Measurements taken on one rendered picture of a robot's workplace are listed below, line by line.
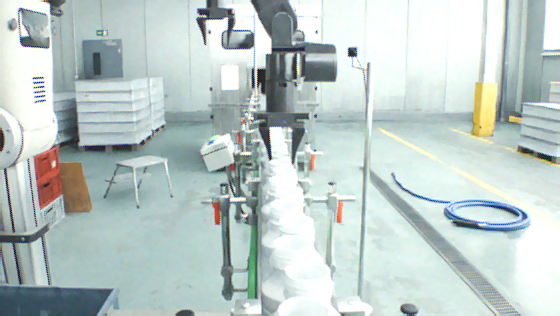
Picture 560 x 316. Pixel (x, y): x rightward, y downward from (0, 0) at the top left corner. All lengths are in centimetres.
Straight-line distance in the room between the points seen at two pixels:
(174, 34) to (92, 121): 438
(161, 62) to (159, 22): 99
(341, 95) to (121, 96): 588
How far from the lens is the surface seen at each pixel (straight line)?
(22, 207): 118
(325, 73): 77
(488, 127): 961
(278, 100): 77
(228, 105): 548
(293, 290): 35
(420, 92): 1177
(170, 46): 1124
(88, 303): 85
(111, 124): 748
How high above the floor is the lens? 132
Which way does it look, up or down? 12 degrees down
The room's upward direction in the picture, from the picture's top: straight up
